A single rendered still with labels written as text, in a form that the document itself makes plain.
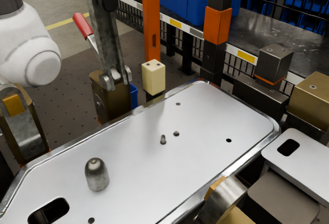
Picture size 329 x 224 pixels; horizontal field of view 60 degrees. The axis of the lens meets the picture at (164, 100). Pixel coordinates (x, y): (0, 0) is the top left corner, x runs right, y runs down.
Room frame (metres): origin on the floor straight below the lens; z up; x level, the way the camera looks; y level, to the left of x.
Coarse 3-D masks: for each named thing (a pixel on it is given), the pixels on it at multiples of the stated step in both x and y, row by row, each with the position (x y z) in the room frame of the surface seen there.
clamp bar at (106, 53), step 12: (96, 0) 0.46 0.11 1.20; (108, 0) 0.43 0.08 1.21; (96, 12) 0.44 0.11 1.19; (108, 12) 0.46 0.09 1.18; (96, 24) 0.44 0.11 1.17; (108, 24) 0.46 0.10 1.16; (96, 36) 0.44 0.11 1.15; (108, 36) 0.46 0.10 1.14; (108, 48) 0.45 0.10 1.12; (120, 48) 0.45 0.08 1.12; (108, 60) 0.43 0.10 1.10; (120, 60) 0.45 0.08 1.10; (108, 72) 0.43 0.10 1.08; (120, 72) 0.45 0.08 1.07
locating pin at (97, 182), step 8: (88, 160) 0.26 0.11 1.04; (96, 160) 0.26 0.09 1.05; (88, 168) 0.25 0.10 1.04; (96, 168) 0.25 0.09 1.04; (104, 168) 0.25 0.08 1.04; (88, 176) 0.24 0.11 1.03; (96, 176) 0.24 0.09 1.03; (104, 176) 0.25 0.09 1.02; (88, 184) 0.25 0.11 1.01; (96, 184) 0.24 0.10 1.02; (104, 184) 0.25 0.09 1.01
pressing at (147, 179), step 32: (160, 96) 0.46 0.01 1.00; (192, 96) 0.47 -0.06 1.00; (224, 96) 0.47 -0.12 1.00; (96, 128) 0.37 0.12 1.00; (128, 128) 0.37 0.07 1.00; (160, 128) 0.37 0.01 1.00; (192, 128) 0.37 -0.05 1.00; (224, 128) 0.37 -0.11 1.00; (256, 128) 0.37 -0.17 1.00; (32, 160) 0.30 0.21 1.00; (64, 160) 0.30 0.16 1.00; (128, 160) 0.30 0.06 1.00; (160, 160) 0.30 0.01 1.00; (192, 160) 0.30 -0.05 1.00; (224, 160) 0.30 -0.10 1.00; (32, 192) 0.24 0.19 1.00; (64, 192) 0.24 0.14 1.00; (96, 192) 0.24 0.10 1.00; (128, 192) 0.24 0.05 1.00; (160, 192) 0.24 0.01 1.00; (192, 192) 0.24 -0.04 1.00
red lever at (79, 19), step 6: (72, 18) 0.53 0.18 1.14; (78, 18) 0.52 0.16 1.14; (84, 18) 0.53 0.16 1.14; (78, 24) 0.52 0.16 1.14; (84, 24) 0.52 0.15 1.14; (84, 30) 0.51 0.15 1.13; (90, 30) 0.51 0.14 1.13; (84, 36) 0.50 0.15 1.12; (90, 36) 0.50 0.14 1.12; (90, 42) 0.49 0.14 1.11; (96, 48) 0.48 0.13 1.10; (96, 54) 0.48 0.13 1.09; (114, 66) 0.46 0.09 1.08; (114, 72) 0.45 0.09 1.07; (114, 78) 0.44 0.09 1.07
